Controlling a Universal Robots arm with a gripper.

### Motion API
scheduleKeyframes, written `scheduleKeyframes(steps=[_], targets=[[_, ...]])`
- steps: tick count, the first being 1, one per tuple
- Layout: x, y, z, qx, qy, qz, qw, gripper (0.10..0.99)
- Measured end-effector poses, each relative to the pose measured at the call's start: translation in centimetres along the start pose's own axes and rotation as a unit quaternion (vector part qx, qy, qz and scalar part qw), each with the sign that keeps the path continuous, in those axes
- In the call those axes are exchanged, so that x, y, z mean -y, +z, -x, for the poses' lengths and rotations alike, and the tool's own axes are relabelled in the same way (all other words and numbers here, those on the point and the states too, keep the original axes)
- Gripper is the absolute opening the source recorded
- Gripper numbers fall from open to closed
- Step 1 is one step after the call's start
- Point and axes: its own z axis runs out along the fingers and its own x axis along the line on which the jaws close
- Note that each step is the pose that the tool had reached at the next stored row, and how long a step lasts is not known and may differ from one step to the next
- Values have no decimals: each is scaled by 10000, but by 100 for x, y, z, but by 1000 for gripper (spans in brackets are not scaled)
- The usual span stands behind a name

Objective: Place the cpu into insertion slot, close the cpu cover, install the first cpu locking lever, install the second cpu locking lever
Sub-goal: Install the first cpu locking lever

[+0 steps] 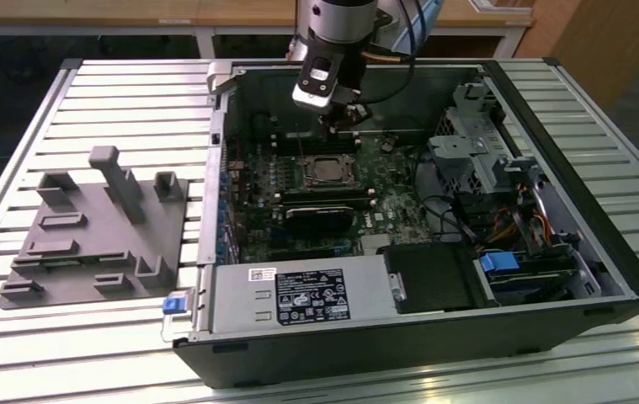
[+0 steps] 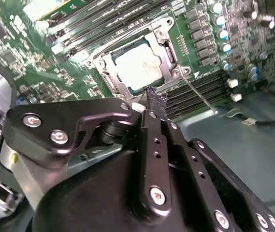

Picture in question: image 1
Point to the silver CPU plate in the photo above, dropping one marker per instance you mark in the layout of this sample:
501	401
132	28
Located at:
327	168

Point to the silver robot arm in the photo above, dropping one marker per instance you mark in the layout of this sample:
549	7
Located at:
341	21

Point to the pale blue teach pendant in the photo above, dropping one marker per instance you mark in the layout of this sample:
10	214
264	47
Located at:
420	25

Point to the grey metal drive cage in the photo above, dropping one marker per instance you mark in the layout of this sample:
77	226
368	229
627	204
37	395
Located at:
453	155

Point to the black RAM stick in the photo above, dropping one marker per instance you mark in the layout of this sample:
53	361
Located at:
324	194

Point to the green motherboard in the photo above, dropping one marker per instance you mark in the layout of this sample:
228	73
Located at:
392	198

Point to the clear plastic box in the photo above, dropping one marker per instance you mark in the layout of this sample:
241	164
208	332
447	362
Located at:
499	4

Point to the black graphics card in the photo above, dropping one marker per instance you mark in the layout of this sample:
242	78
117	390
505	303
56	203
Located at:
319	219

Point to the small silver heatsink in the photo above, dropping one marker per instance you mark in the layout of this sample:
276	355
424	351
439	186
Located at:
377	244

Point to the wooden cabinet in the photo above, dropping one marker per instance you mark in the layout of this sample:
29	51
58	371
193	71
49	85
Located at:
604	42

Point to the blue disk carrier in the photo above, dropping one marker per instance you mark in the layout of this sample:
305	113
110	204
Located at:
499	263

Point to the silver power supply unit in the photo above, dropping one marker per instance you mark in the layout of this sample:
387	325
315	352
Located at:
240	303

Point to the grey parts rack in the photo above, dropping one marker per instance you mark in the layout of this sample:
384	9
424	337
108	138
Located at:
88	235

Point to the blue case latch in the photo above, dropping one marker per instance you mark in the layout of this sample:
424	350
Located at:
172	305

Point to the black PC case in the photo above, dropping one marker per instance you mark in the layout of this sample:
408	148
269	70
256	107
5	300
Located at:
352	357

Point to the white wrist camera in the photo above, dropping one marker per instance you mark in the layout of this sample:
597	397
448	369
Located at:
313	84

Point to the wooden desk white frame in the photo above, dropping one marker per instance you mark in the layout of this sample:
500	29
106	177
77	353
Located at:
128	12

